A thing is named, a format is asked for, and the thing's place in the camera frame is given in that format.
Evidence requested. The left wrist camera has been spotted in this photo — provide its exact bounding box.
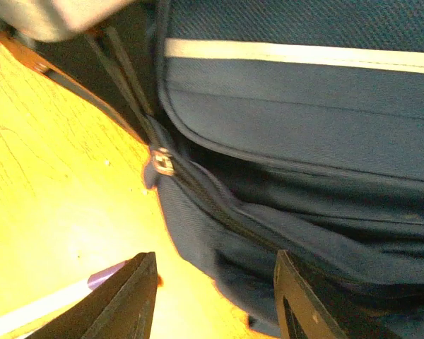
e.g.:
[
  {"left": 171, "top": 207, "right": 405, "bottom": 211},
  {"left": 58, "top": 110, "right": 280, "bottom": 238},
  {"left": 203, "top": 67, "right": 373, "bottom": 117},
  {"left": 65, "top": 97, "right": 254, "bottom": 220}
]
[{"left": 0, "top": 0, "right": 131, "bottom": 42}]

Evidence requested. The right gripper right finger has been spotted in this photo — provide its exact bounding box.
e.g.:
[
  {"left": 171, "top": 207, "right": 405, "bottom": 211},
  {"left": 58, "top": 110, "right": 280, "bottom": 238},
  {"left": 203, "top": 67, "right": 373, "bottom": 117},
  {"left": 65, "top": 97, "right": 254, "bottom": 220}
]
[{"left": 274, "top": 250, "right": 348, "bottom": 338}]

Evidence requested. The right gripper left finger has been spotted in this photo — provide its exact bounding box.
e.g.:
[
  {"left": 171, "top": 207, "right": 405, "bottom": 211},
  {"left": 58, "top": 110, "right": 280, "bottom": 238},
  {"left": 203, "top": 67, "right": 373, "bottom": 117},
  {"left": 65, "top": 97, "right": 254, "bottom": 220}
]
[{"left": 29, "top": 252, "right": 158, "bottom": 338}]

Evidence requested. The purple capped marker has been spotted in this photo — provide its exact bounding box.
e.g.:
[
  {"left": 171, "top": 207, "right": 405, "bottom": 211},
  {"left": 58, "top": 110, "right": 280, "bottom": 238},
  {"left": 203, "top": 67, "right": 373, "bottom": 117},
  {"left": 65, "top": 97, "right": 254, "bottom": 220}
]
[{"left": 0, "top": 261, "right": 126, "bottom": 338}]

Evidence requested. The navy blue backpack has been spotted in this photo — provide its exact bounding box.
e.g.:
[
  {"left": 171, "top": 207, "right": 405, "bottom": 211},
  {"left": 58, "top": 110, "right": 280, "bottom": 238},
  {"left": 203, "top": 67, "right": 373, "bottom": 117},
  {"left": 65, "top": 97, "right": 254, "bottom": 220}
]
[{"left": 31, "top": 0, "right": 424, "bottom": 339}]

